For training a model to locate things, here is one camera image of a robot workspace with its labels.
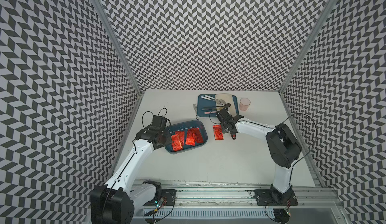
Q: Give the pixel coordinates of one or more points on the red tea bag two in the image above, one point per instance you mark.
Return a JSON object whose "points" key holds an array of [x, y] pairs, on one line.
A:
{"points": [[198, 138]]}

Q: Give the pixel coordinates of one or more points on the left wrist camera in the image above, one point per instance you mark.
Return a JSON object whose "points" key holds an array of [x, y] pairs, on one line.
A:
{"points": [[159, 122]]}

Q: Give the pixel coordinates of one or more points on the teal cutlery tray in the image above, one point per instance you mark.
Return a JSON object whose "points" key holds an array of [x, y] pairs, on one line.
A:
{"points": [[203, 103]]}

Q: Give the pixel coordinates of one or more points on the beige folded cloth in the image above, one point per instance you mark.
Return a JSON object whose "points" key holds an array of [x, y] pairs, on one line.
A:
{"points": [[231, 99]]}

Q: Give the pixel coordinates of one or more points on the teal plastic storage box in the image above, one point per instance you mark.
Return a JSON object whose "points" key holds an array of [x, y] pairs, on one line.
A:
{"points": [[186, 136]]}

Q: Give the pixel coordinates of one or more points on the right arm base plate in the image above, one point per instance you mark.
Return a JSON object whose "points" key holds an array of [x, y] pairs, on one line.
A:
{"points": [[274, 197]]}

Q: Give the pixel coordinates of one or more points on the aluminium front rail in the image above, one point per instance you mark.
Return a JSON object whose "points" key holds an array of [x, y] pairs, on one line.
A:
{"points": [[205, 201]]}

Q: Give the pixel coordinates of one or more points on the red tea bag five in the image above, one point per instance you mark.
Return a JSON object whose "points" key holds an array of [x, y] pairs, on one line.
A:
{"points": [[181, 135]]}

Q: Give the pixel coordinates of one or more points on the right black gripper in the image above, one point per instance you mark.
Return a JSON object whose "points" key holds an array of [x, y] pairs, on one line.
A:
{"points": [[224, 131]]}

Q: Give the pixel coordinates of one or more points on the white handle spoon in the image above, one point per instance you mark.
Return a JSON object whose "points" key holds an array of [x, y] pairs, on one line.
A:
{"points": [[218, 101]]}

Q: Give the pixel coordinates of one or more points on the dark green handle spoon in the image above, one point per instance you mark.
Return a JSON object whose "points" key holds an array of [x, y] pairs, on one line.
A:
{"points": [[227, 105]]}

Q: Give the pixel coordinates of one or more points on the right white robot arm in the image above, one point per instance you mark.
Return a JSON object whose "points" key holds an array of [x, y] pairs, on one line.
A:
{"points": [[283, 147]]}

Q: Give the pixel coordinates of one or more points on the pink translucent cup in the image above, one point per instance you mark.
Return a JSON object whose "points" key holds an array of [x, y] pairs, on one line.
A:
{"points": [[244, 104]]}

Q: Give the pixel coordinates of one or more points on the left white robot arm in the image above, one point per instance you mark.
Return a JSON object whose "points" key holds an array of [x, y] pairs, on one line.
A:
{"points": [[115, 202]]}

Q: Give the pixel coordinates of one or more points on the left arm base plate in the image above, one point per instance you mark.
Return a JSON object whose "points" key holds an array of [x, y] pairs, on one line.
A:
{"points": [[166, 198]]}

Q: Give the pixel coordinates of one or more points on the red tea bag one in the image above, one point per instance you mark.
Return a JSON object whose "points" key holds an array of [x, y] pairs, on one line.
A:
{"points": [[218, 132]]}

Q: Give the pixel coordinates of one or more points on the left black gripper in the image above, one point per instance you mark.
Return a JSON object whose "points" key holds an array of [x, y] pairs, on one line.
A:
{"points": [[167, 140]]}

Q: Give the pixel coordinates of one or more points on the red tea bag four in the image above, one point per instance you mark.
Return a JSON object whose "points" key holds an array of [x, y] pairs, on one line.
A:
{"points": [[190, 139]]}

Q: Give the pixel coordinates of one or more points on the red tea bag three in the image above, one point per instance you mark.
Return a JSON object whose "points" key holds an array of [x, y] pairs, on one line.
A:
{"points": [[176, 142]]}

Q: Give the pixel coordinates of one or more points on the cow pattern handle fork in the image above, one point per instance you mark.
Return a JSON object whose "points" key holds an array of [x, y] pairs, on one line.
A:
{"points": [[196, 111]]}

